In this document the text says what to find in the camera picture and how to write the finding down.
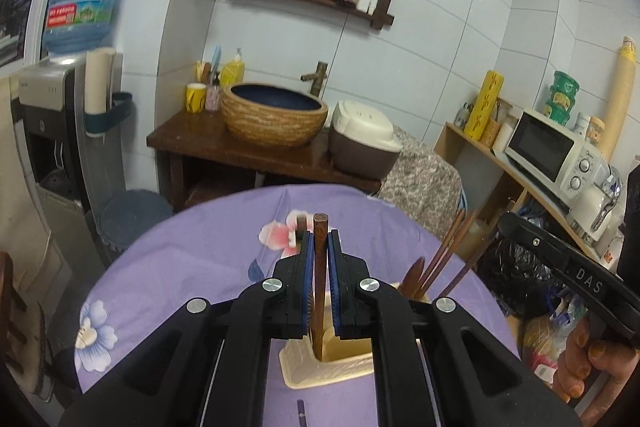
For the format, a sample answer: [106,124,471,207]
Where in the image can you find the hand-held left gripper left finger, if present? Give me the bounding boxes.
[60,231,316,427]

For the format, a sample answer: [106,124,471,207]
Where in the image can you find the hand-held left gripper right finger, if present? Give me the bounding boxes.
[327,230,583,427]

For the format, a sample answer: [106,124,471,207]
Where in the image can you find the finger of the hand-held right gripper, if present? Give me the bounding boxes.
[499,211,640,349]

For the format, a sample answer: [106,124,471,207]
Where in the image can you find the thick brown wooden utensil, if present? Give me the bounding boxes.
[312,213,330,360]

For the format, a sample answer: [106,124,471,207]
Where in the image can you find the cream plastic utensil holder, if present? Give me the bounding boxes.
[277,282,431,390]

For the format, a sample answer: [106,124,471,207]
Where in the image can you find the brown wooden chopstick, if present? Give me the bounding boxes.
[437,232,503,298]
[427,209,478,295]
[422,207,466,295]

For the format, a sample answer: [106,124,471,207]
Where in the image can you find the person's right hand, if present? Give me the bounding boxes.
[552,317,640,405]

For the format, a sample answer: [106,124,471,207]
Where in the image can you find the white electric kettle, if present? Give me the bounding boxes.
[565,164,625,244]

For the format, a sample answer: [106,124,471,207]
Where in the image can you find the black plastic bag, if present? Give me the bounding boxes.
[480,227,566,318]

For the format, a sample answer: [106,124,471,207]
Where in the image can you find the clear plastic bag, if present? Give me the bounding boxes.
[520,302,583,388]

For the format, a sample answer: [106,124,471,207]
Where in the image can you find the brown wooden spoon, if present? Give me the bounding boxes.
[397,257,426,297]

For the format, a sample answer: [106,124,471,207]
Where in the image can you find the yellow label jar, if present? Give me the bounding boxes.
[586,116,606,145]

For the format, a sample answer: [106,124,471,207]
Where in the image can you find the white microwave oven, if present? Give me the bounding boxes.
[502,108,608,198]

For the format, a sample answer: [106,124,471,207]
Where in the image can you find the purple floral tablecloth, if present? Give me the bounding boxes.
[74,184,521,427]

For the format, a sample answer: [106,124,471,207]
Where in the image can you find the white cylinder container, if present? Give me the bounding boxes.
[492,122,516,154]

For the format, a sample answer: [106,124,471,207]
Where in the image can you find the grey patterned cloth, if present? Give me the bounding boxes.
[375,127,463,233]

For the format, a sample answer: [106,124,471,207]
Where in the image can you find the glass jar yellow contents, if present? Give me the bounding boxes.
[480,99,511,146]

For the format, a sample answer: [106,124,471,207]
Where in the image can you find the white brown rice cooker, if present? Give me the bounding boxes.
[327,101,403,174]

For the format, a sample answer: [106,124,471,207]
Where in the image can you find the light wooden shelf unit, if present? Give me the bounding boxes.
[432,122,621,268]

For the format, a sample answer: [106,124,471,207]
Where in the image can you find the woven pattern basin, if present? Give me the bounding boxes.
[221,82,329,150]

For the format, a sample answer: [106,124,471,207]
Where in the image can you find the tall yellow box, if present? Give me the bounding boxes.
[464,69,503,142]

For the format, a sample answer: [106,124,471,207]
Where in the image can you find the blue round stool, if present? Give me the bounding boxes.
[98,190,173,253]

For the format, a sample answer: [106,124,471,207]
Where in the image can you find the dark wooden vanity table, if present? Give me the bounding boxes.
[146,109,383,212]

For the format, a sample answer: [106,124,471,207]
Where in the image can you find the bronze faucet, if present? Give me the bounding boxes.
[300,61,331,96]

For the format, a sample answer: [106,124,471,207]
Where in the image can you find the yellow cup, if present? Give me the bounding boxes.
[186,83,208,114]

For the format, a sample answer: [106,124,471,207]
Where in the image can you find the yellow soap dispenser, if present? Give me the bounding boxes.
[220,48,246,88]

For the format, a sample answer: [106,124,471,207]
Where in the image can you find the teal plastic holder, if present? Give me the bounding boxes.
[84,92,134,136]

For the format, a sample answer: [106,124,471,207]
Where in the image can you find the brown wooden chair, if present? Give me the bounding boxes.
[0,252,51,388]

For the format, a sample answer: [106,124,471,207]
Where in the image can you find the grey water dispenser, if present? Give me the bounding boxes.
[10,57,136,268]

